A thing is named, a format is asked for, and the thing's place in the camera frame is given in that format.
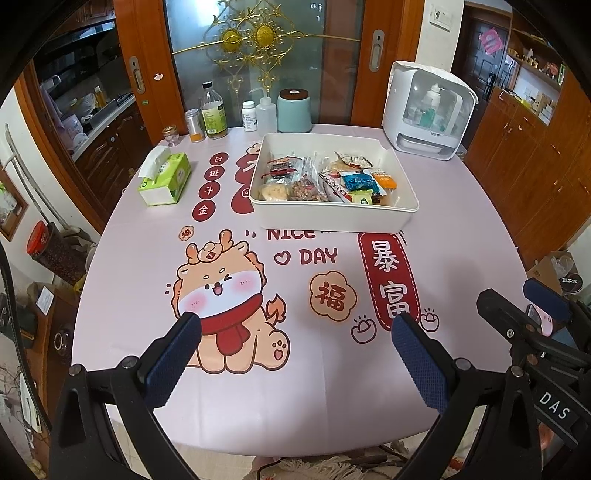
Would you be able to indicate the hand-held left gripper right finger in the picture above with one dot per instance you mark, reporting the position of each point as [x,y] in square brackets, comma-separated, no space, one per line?
[420,364]

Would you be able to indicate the gold door ornament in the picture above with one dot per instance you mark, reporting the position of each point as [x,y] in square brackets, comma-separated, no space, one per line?
[263,34]

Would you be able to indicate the round pastry packet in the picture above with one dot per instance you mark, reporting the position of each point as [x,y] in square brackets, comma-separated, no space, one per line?
[351,160]

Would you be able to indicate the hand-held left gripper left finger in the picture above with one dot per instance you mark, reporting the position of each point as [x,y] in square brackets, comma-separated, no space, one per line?
[173,364]

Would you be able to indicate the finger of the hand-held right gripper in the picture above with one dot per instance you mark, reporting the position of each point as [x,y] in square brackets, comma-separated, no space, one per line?
[503,314]
[547,295]

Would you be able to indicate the clear nut ball packet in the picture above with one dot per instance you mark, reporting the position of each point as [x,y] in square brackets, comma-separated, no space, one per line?
[307,190]

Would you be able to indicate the orange-filled glass jar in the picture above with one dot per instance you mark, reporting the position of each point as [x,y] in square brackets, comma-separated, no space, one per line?
[195,125]

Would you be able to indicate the blue snack packet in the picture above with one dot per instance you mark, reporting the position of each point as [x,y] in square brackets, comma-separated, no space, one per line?
[358,181]

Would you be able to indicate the white pill bottle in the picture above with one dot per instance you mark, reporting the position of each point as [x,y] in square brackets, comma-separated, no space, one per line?
[249,117]

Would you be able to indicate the red lid jar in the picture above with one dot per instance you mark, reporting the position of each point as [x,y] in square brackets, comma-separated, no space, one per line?
[48,251]

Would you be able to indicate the puffed rice cake packet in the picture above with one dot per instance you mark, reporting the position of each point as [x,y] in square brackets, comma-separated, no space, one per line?
[274,192]

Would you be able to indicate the green tissue box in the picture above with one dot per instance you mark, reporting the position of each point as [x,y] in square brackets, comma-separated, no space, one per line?
[164,182]

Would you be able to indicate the cardboard box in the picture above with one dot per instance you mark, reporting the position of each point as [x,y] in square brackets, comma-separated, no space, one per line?
[547,272]

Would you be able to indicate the white wall switch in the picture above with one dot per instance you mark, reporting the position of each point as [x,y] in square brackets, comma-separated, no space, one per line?
[438,17]

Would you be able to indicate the dark red date packet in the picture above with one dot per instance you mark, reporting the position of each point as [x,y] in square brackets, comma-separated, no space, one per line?
[282,167]

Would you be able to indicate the pink door decoration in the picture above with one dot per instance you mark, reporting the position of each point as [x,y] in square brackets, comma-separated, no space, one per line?
[492,42]

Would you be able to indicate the small yellow green packet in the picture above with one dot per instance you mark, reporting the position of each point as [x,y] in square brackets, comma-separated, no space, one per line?
[363,197]

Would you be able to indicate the glass bottle green label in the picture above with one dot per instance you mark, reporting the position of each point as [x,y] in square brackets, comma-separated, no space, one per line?
[214,115]

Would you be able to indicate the white plastic tray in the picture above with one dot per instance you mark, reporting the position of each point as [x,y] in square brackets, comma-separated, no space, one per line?
[323,217]

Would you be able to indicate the white red snack packet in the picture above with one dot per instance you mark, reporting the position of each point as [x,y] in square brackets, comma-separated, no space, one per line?
[334,189]

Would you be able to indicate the white squeeze bottle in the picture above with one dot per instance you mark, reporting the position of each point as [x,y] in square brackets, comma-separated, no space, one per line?
[265,115]

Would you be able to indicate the teal canister brown lid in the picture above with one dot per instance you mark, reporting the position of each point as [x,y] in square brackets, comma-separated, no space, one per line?
[294,113]

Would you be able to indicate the white sterilizer appliance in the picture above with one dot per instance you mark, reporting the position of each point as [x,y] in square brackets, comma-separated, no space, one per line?
[415,138]

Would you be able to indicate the small glass jar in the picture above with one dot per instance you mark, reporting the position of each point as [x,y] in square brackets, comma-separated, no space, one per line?
[170,137]

